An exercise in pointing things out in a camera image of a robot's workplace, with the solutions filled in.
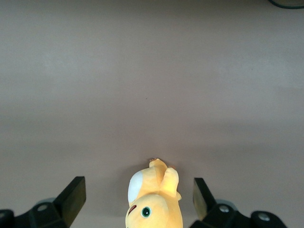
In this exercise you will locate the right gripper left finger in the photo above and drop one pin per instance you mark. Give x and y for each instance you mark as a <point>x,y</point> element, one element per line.
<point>66,204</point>

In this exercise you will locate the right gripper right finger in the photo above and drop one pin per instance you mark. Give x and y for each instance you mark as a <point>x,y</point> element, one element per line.
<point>209,213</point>

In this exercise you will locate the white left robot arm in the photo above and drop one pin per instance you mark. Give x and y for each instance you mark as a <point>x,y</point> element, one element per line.
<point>287,2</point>

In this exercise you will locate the yellow plush toy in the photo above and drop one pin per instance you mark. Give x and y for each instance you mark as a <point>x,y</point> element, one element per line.
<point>154,190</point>

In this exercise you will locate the brown table cover sheet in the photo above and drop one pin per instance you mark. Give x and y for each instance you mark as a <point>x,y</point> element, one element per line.
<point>152,71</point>

